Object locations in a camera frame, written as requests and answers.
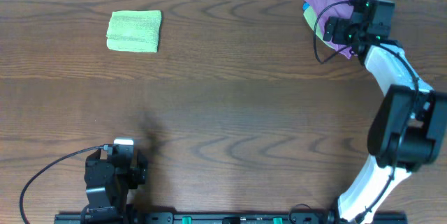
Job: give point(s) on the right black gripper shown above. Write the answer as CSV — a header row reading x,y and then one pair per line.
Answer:
x,y
341,25

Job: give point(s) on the crumpled purple cloth on pile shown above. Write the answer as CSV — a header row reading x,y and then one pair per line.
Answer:
x,y
342,10

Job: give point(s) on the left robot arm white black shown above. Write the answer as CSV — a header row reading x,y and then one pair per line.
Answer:
x,y
108,182

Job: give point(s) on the blue cloth under pile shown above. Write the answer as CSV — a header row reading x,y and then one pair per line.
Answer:
x,y
306,6

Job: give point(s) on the folded green cloth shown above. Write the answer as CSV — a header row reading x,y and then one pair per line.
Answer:
x,y
134,31

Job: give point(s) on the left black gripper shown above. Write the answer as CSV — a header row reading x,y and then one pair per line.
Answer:
x,y
138,172

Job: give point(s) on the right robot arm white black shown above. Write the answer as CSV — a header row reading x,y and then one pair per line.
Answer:
x,y
407,131

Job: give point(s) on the green cloth under pile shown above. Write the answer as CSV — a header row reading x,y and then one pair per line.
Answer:
x,y
310,17

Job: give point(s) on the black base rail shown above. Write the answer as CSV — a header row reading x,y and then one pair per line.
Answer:
x,y
303,217

